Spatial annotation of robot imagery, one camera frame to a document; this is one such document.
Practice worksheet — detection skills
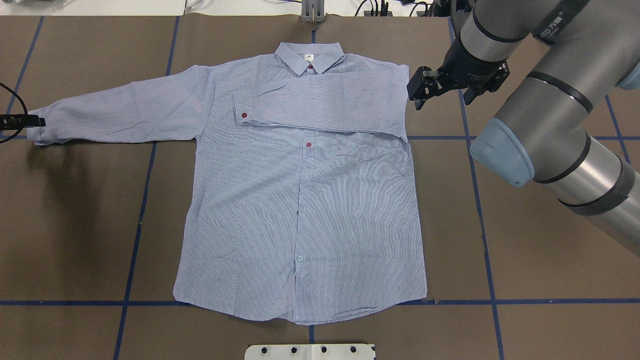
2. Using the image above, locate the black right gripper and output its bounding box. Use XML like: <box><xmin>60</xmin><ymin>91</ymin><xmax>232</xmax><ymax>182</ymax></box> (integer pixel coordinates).
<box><xmin>406</xmin><ymin>39</ymin><xmax>510</xmax><ymax>111</ymax></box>

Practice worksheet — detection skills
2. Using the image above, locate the light blue striped shirt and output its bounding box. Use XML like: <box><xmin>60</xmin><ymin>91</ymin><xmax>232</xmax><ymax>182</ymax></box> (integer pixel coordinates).
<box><xmin>26</xmin><ymin>42</ymin><xmax>428</xmax><ymax>325</ymax></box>

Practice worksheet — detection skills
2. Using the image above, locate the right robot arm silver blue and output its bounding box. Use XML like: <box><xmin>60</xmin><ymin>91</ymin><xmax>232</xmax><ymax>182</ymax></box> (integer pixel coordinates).
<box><xmin>407</xmin><ymin>0</ymin><xmax>640</xmax><ymax>255</ymax></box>

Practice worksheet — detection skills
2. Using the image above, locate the black cable bundle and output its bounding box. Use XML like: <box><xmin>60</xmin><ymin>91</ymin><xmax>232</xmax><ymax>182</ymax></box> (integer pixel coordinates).
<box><xmin>354</xmin><ymin>0</ymin><xmax>451</xmax><ymax>18</ymax></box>

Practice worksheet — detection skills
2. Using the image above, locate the grey aluminium frame post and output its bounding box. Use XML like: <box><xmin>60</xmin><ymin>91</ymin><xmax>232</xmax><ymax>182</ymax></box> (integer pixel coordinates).
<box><xmin>301</xmin><ymin>0</ymin><xmax>326</xmax><ymax>23</ymax></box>

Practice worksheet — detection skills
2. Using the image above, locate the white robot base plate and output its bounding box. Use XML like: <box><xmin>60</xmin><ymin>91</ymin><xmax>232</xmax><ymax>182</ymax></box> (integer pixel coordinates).
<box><xmin>244</xmin><ymin>343</ymin><xmax>377</xmax><ymax>360</ymax></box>

